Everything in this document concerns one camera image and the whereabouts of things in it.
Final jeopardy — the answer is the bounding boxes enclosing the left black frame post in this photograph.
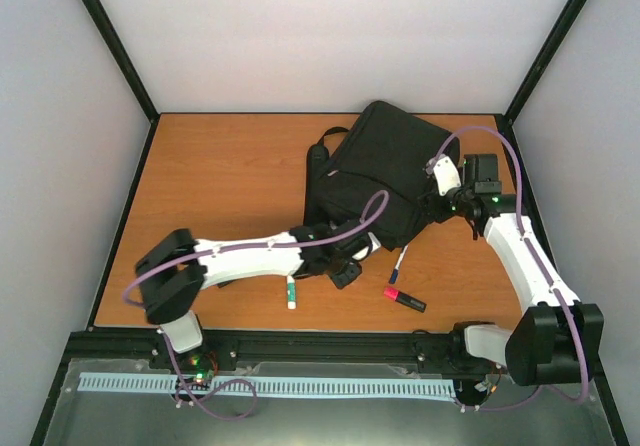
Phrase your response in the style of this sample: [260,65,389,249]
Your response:
[62,0,161,122]

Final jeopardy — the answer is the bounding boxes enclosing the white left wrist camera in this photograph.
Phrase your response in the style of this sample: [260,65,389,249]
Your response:
[352,232,381,262]

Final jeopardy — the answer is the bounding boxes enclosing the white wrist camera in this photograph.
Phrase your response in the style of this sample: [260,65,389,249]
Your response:
[352,232,381,262]
[426,155,461,197]

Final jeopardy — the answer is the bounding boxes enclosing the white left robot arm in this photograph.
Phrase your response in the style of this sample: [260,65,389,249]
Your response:
[134,220,380,369]

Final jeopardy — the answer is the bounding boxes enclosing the black student backpack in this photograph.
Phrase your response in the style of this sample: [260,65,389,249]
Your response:
[303,101,451,250]

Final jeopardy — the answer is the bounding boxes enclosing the black frame post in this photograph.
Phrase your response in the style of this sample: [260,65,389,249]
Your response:
[62,0,161,122]
[502,0,609,122]

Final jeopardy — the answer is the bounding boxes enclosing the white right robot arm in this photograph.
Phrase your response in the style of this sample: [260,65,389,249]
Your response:
[422,154,604,386]

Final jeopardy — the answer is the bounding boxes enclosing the pink highlighter marker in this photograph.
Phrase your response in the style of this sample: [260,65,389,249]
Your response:
[383,286,426,313]

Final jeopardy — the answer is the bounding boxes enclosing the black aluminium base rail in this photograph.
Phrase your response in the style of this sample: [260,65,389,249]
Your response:
[63,328,496,379]

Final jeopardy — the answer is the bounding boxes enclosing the white green glue stick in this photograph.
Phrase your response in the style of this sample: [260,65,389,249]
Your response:
[286,276,297,310]

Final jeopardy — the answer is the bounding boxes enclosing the light blue cable duct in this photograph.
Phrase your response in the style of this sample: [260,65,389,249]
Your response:
[77,372,456,402]

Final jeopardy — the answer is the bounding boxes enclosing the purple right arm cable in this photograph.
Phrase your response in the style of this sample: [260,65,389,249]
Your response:
[424,125,591,413]

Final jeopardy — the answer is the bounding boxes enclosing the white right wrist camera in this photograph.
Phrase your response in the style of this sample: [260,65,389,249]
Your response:
[426,155,461,197]

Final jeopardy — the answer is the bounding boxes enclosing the right black frame post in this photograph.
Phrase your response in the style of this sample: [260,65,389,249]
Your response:
[502,0,609,122]

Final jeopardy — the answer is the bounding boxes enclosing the blue capped white pen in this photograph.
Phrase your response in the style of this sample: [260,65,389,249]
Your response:
[388,245,409,285]

